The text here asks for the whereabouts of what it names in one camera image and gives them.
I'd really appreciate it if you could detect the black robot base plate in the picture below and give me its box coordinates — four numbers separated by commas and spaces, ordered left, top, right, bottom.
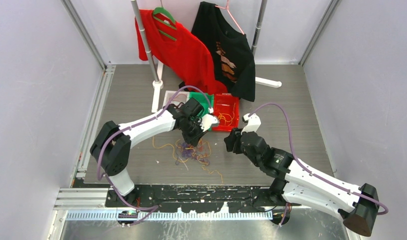
125, 184, 285, 214

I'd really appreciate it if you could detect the green clothes hanger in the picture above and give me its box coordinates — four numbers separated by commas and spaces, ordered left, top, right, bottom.
152, 6, 177, 41

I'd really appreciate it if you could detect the red cable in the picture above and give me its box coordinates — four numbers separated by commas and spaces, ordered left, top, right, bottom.
170, 92, 189, 107

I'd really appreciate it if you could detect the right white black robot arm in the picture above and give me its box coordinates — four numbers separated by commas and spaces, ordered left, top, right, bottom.
224, 128, 380, 237

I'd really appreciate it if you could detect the yellow cable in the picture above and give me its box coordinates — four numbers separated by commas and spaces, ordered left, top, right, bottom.
216, 102, 239, 127
152, 135, 224, 185

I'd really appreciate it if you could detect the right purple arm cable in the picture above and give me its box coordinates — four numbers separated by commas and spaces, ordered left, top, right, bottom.
248, 102, 390, 228

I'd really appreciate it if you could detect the black printed t-shirt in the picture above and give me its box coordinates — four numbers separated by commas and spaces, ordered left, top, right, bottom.
191, 1, 256, 102

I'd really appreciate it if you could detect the red plastic bin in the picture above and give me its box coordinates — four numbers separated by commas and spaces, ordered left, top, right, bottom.
212, 93, 240, 132

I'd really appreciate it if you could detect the pink clothes hanger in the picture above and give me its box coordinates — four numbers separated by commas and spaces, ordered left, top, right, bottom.
215, 0, 245, 35

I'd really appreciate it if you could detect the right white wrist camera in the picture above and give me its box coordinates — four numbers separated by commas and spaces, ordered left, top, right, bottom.
241, 113, 261, 134

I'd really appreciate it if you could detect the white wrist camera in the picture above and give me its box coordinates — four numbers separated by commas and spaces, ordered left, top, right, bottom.
241, 113, 261, 134
200, 113, 220, 132

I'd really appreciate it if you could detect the red t-shirt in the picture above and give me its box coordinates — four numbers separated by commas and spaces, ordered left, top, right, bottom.
139, 9, 228, 95

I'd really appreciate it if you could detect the white plastic bin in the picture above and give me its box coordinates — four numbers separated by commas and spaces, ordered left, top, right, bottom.
162, 90, 190, 107

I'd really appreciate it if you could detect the metal clothes rack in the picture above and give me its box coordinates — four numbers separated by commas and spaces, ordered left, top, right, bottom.
130, 0, 268, 113

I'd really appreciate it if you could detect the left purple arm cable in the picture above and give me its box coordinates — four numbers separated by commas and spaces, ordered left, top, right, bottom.
96, 85, 214, 228

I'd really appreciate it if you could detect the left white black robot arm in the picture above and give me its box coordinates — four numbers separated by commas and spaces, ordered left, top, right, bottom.
89, 98, 219, 207

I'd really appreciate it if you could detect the green plastic bin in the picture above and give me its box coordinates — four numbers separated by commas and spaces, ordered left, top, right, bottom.
189, 92, 214, 117

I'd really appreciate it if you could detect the coloured cable pile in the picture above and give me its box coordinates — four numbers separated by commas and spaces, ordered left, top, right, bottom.
174, 138, 213, 167

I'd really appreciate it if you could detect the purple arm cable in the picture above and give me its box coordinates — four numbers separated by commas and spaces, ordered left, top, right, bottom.
248, 102, 390, 228
96, 85, 214, 228

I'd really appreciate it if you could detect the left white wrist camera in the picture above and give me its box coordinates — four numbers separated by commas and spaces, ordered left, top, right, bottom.
200, 113, 220, 132

